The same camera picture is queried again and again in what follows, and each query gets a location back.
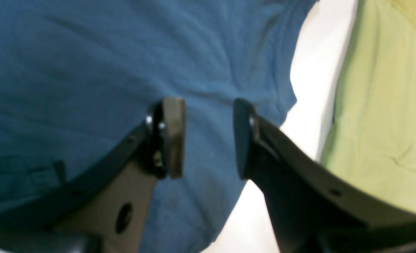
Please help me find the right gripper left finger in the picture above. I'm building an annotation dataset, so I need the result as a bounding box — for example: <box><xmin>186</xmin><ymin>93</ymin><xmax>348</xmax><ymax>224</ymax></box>
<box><xmin>0</xmin><ymin>98</ymin><xmax>186</xmax><ymax>253</ymax></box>

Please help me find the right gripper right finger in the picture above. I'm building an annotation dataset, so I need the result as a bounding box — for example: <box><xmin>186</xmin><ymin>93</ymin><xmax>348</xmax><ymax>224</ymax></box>
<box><xmin>234</xmin><ymin>99</ymin><xmax>416</xmax><ymax>253</ymax></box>

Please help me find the dark blue t-shirt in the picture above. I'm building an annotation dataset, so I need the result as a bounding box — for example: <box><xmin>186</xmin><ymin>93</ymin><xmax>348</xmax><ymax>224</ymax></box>
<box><xmin>0</xmin><ymin>0</ymin><xmax>315</xmax><ymax>253</ymax></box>

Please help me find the light green fabric curtain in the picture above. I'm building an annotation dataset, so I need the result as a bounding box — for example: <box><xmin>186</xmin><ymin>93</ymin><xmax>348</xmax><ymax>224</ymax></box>
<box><xmin>321</xmin><ymin>0</ymin><xmax>416</xmax><ymax>213</ymax></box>

